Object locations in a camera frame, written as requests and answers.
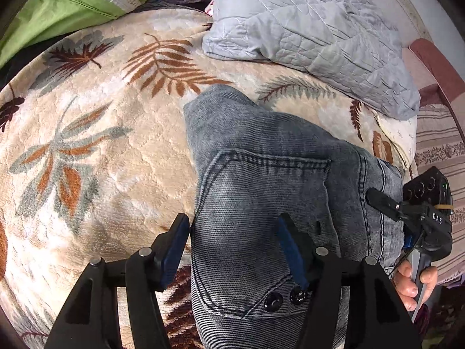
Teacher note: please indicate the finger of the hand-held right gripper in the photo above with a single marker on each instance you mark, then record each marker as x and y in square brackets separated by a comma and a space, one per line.
[383, 201]
[408, 241]

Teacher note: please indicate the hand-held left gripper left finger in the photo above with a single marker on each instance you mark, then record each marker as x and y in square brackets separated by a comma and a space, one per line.
[174, 251]

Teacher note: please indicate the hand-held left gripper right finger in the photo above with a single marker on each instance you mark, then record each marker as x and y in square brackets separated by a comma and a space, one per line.
[290, 254]

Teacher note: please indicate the grey-blue denim pants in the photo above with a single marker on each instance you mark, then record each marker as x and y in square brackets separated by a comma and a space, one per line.
[261, 196]

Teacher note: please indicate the person's right hand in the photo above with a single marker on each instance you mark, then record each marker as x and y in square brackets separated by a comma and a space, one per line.
[405, 280]

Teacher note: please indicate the cream printed pillow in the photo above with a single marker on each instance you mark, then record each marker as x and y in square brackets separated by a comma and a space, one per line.
[396, 134]

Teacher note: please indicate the striped maroon cloth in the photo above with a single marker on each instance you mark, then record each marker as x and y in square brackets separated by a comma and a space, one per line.
[439, 134]

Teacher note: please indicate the leaf print blanket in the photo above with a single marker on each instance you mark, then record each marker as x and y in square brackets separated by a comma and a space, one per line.
[101, 145]

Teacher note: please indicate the grey quilted pillow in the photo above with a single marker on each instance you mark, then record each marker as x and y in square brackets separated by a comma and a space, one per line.
[308, 29]

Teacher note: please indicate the green patterned pillow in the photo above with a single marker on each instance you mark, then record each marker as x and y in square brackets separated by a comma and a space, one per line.
[54, 11]

